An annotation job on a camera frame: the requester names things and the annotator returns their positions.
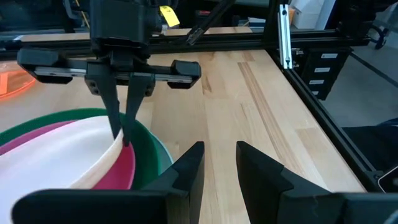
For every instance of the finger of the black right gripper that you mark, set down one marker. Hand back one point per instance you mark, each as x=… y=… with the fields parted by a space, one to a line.
x=102 y=77
x=140 y=85

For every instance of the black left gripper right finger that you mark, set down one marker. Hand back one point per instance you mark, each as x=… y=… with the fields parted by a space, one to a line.
x=280 y=199

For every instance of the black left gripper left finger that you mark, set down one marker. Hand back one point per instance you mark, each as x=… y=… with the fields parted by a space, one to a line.
x=174 y=202

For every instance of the large dark green plate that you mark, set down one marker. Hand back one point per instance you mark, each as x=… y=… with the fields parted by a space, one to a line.
x=146 y=149

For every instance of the magenta plastic plate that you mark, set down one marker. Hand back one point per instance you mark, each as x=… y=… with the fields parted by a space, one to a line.
x=119 y=174

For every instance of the cream plastic plate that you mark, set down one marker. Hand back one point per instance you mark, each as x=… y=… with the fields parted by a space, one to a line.
x=46 y=155

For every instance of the large light blue plate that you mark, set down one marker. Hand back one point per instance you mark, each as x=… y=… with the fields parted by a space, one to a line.
x=164 y=155

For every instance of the yellow tag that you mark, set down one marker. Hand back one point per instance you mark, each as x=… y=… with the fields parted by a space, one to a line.
x=170 y=16

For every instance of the small translucent orange plate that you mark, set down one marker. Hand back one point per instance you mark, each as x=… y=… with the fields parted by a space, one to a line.
x=15 y=81

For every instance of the black cabinet with white labels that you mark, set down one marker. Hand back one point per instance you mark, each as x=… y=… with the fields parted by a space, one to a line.
x=325 y=76

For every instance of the silver aluminium extrusion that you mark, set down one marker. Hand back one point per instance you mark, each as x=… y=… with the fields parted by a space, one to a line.
x=285 y=37

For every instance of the white boxes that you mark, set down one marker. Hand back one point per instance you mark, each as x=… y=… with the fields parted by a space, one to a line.
x=311 y=14

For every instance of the black chair caster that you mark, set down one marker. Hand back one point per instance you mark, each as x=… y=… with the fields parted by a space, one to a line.
x=381 y=35

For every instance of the black frame brace rod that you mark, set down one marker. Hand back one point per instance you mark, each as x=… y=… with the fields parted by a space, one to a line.
x=208 y=21

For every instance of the black aluminium table frame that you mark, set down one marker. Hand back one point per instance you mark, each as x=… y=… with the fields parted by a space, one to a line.
x=233 y=39

